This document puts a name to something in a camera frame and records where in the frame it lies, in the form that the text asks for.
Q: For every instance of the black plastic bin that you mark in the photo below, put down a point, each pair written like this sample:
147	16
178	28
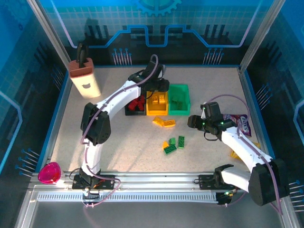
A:
135	113

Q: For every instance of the pink plastic cup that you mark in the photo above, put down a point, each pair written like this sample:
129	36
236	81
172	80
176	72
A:
50	173

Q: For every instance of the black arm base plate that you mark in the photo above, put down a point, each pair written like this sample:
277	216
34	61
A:
205	181
109	181

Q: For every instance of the small green lego brick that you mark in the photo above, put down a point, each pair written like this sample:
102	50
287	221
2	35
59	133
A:
172	141

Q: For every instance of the aluminium mounting rail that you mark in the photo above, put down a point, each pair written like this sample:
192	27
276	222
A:
156	180

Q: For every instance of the red lego brick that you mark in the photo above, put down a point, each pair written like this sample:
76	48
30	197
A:
141	107
135	103
142	99
131	108

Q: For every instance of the aluminium frame post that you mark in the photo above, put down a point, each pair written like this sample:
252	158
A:
263	31
48	31

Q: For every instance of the yellow plastic bin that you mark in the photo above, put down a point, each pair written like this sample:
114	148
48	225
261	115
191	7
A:
156	109

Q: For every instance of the cream knife block brown lid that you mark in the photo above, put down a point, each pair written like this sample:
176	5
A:
86	83

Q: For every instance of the small electronics board with LEDs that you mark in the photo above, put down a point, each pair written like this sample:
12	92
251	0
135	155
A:
225	199
91	194

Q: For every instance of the long yellow lego brick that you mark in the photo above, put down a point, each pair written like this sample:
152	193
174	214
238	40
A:
170	123

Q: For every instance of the green plastic bin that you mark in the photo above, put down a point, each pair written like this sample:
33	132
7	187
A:
180	111

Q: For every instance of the purple candy bag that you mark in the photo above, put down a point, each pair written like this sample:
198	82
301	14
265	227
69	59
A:
243	122

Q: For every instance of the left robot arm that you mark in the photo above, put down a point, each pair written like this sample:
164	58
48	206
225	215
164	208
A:
95	123

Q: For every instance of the small yellow lego brick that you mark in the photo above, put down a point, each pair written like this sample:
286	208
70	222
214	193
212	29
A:
165	145

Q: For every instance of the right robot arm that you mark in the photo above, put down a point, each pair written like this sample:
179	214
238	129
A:
268	180

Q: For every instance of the yellow snack bag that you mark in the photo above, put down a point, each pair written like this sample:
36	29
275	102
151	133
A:
235	154

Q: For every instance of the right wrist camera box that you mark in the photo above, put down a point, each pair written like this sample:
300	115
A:
203	114

